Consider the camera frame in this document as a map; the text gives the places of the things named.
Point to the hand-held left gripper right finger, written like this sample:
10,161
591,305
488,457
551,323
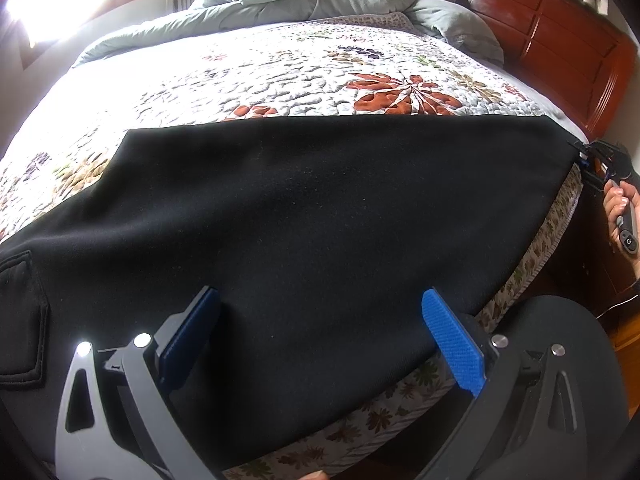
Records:
452,340

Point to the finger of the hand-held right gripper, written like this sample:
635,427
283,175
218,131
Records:
592,177
590,150

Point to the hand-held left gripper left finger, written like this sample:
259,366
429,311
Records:
192,330

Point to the black pants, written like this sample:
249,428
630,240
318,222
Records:
300,220

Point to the person's right hand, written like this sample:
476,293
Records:
614,207

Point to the grey bed sheet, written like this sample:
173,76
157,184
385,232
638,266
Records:
567,120

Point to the dark wooden nightstand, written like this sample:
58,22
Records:
595,265

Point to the red-brown wooden headboard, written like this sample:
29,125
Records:
550,35

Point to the grey-green pillow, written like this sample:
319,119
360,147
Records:
460,27

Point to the floral quilted bedspread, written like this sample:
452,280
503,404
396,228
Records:
250,75

